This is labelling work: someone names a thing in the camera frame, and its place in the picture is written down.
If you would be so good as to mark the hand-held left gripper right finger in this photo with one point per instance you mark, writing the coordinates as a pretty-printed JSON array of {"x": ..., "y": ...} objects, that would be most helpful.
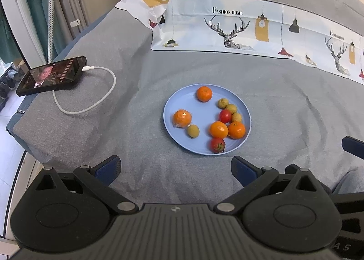
[{"x": 241, "y": 169}]

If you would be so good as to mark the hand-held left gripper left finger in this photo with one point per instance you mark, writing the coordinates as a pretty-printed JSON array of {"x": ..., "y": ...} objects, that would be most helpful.
[{"x": 108, "y": 167}]

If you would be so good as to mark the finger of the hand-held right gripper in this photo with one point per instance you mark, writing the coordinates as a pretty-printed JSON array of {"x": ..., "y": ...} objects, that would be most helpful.
[
  {"x": 322, "y": 187},
  {"x": 354, "y": 147}
]

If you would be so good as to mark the red cherry tomato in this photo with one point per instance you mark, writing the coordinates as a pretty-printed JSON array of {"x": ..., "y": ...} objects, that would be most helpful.
[
  {"x": 217, "y": 145},
  {"x": 225, "y": 116}
]

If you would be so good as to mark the mandarin orange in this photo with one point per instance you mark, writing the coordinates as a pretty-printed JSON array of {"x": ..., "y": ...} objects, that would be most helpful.
[
  {"x": 204, "y": 93},
  {"x": 219, "y": 129},
  {"x": 237, "y": 130}
]

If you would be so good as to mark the brown longan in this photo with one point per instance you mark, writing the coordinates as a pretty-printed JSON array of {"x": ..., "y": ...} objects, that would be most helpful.
[
  {"x": 231, "y": 108},
  {"x": 237, "y": 117},
  {"x": 223, "y": 103},
  {"x": 193, "y": 131}
]

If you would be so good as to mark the blue plate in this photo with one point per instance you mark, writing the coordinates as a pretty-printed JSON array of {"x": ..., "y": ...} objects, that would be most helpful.
[{"x": 184, "y": 98}]

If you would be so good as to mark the grey bed cover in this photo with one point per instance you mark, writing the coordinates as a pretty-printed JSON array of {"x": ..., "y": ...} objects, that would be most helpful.
[{"x": 128, "y": 63}]

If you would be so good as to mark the black smartphone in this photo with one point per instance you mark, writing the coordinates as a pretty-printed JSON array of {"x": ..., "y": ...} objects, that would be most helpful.
[{"x": 51, "y": 76}]

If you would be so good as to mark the dark shoe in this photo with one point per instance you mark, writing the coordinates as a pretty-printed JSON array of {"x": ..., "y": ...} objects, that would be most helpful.
[{"x": 3, "y": 89}]

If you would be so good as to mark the grey sneaker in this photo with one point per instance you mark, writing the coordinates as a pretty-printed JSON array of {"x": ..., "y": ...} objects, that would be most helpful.
[{"x": 14, "y": 76}]

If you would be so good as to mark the cardboard box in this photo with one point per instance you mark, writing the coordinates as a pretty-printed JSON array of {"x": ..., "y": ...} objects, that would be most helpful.
[{"x": 20, "y": 66}]

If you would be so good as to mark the white curtain clip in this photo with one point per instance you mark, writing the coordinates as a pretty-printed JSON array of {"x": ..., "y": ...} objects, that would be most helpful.
[{"x": 74, "y": 22}]

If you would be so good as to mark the deer print pillow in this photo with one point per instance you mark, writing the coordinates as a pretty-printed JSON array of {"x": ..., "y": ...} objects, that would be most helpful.
[{"x": 193, "y": 21}]

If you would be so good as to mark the black white speckled pole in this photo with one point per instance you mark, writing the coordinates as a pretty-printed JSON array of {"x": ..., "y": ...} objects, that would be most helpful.
[{"x": 51, "y": 21}]

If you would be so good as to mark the green hanging garment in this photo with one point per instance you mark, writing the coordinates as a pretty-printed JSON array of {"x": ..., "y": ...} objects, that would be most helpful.
[
  {"x": 37, "y": 7},
  {"x": 8, "y": 44}
]

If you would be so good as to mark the white door frame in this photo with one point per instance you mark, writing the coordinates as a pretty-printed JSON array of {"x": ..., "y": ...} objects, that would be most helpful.
[{"x": 25, "y": 21}]

